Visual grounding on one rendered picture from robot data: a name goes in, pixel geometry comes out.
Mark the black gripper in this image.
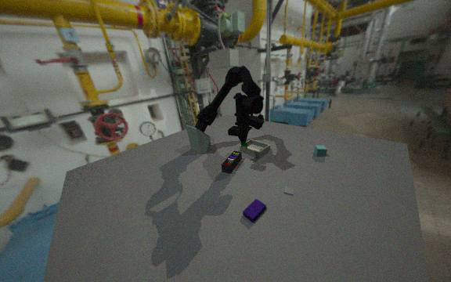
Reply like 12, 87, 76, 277
228, 111, 252, 144

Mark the small teal block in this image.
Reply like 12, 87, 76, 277
314, 146, 327, 157

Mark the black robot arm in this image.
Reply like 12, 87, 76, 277
194, 66, 265, 132

